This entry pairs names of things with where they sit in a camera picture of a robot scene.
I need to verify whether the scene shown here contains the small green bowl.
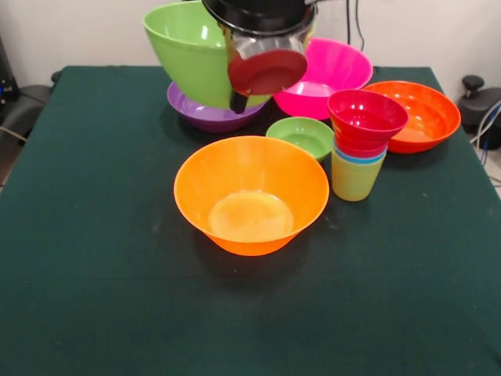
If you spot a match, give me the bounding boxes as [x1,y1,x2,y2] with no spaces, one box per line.
[265,116,335,164]

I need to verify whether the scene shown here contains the pink bowl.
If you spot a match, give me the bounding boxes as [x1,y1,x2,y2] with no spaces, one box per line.
[272,37,374,121]

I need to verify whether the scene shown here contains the red cup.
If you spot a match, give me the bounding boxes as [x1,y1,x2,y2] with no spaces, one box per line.
[333,137,388,160]

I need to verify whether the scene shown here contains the small red bowl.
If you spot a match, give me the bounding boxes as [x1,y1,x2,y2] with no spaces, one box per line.
[327,89,409,149]

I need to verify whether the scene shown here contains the black electronics box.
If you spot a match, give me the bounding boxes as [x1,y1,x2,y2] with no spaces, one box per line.
[0,33,20,117]

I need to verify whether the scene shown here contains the large green bowl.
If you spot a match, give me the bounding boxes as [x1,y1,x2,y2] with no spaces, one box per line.
[142,1,316,110]

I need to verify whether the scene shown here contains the grey cable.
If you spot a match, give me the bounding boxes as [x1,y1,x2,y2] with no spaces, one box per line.
[0,125,28,144]

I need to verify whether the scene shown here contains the yellow cup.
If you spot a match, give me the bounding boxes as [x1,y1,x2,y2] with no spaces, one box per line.
[331,153,387,203]

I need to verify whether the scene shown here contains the white cable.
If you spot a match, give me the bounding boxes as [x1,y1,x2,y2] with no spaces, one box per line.
[470,99,501,145]

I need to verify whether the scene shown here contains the blue cup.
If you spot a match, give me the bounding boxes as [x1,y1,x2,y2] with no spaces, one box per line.
[332,147,388,166]

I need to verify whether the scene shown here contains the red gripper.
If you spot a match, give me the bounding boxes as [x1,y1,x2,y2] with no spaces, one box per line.
[218,23,308,115]

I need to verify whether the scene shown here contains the purple bowl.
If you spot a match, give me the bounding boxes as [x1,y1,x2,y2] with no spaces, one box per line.
[167,81,268,134]

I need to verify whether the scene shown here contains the red-orange bowl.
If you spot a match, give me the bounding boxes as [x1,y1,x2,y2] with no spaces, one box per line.
[362,80,462,154]

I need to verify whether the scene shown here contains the large orange bowl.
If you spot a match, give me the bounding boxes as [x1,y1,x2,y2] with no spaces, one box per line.
[173,136,330,257]

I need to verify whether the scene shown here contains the black equipment with knob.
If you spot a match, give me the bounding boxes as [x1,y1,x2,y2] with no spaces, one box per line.
[457,74,501,136]

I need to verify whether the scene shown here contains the dark green tablecloth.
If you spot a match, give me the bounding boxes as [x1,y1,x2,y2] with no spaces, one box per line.
[0,65,501,376]

